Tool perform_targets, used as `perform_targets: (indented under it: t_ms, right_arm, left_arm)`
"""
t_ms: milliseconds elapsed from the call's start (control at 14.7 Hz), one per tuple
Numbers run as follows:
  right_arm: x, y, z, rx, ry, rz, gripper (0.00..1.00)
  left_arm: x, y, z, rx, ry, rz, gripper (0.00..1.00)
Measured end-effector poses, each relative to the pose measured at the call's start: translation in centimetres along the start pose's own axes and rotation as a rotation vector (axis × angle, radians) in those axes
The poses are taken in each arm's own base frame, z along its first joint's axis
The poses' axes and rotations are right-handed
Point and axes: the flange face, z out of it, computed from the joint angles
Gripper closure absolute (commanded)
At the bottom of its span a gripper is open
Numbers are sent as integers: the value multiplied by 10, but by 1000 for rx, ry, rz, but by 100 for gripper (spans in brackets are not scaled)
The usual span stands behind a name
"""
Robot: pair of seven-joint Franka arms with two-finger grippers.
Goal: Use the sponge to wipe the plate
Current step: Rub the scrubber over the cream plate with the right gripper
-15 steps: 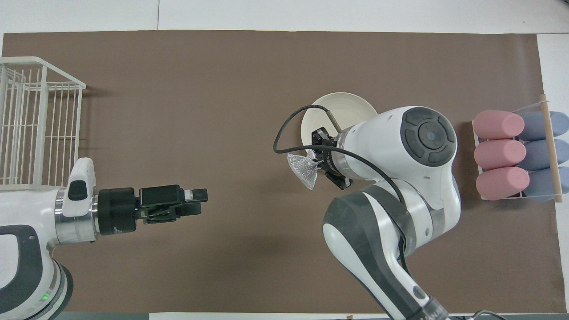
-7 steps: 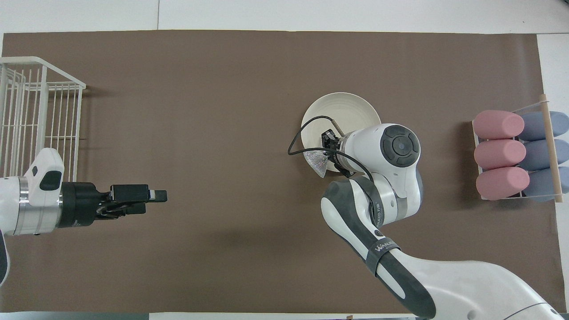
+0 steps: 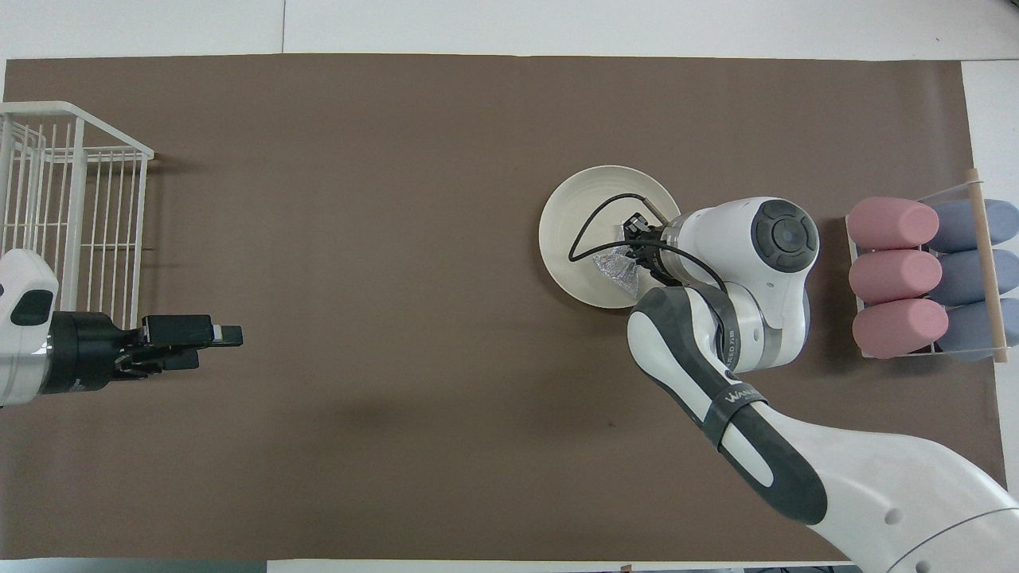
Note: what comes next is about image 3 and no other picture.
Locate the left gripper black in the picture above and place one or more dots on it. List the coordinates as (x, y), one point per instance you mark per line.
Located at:
(80, 354)

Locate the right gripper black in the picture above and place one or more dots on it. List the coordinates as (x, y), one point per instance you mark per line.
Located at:
(657, 248)

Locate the silver mesh sponge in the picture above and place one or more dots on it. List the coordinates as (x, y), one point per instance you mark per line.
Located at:
(621, 270)

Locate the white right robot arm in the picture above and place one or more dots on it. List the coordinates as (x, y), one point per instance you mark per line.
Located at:
(876, 477)

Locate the cream round plate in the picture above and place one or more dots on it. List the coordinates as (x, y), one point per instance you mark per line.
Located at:
(573, 215)

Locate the brown table mat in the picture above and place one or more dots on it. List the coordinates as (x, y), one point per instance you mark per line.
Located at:
(398, 239)

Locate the pink plastic cup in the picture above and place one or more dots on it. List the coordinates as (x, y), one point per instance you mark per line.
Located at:
(896, 328)
(892, 277)
(888, 223)

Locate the blue plastic cup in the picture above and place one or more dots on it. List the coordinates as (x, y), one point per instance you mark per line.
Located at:
(959, 278)
(963, 330)
(959, 225)

